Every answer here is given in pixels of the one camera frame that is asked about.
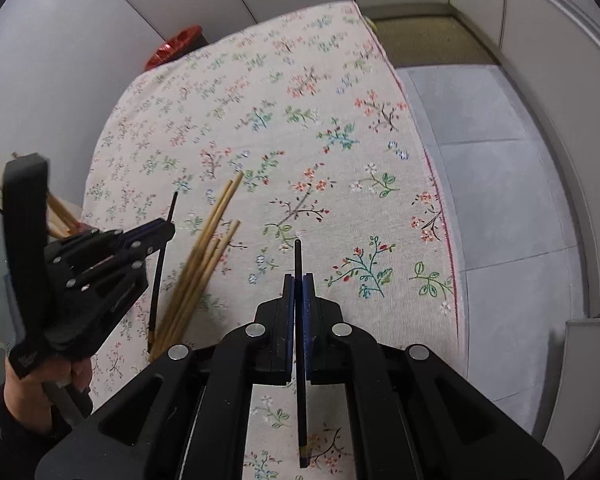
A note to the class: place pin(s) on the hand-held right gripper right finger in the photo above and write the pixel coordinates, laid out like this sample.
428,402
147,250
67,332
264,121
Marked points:
308,305

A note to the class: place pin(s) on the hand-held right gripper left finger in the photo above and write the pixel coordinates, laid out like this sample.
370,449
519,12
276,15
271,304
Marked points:
290,305

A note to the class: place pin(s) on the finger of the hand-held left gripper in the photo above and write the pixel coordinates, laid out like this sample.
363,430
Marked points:
125,280
145,232

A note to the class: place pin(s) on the dark chopstick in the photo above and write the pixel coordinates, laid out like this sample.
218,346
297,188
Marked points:
156,300
302,420

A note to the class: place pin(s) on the bunch of wooden chopsticks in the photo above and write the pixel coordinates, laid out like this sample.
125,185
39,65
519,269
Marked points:
200,270

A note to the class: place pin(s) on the person's left forearm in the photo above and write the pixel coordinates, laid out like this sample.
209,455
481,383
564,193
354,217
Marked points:
10,442

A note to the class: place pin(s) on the person's left hand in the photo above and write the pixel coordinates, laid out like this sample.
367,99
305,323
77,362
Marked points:
25,400

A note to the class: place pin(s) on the floral tablecloth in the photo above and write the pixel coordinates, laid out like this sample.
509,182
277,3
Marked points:
330,160

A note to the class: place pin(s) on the black bin with red bag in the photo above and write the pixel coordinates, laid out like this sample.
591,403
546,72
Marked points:
177,42

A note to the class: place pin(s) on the brown floor mat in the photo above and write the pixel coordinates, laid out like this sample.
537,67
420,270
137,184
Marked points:
430,40

